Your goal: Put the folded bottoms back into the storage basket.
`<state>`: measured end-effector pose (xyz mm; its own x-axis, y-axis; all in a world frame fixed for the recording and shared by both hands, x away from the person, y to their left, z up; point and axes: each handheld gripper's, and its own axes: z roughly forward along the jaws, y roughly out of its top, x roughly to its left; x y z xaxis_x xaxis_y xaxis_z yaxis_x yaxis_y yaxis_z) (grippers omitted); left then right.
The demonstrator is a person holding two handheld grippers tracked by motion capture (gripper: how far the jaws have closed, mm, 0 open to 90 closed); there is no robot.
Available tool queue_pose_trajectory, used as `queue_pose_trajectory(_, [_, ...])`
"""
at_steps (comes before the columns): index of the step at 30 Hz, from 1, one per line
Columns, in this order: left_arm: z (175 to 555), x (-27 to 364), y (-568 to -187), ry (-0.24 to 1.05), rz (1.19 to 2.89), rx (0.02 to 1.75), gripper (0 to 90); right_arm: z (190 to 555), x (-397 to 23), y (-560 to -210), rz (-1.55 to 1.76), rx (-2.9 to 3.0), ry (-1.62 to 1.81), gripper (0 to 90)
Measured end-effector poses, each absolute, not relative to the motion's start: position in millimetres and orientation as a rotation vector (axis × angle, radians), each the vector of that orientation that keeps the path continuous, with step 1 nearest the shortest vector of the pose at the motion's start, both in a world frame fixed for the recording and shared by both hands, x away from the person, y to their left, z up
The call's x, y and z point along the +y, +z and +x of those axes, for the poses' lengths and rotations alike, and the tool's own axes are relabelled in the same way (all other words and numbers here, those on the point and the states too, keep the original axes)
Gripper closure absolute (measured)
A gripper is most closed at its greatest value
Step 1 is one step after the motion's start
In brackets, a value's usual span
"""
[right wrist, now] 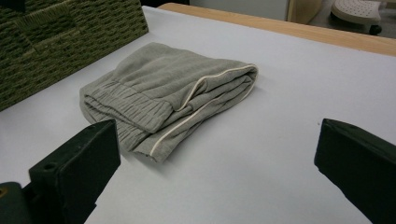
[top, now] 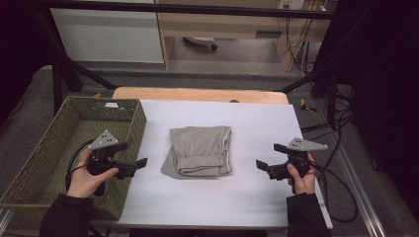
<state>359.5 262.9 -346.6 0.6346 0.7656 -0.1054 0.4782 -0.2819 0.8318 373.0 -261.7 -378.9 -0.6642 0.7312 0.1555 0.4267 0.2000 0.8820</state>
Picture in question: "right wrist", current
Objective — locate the green woven basket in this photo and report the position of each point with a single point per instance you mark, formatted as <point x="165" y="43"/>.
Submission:
<point x="59" y="40"/>

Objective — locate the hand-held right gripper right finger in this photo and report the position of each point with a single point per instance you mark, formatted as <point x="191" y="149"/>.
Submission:
<point x="358" y="165"/>

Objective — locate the white perforated stool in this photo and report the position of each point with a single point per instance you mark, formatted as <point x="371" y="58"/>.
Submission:
<point x="358" y="12"/>

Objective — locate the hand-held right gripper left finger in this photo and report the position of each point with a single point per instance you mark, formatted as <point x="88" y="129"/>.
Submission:
<point x="81" y="169"/>

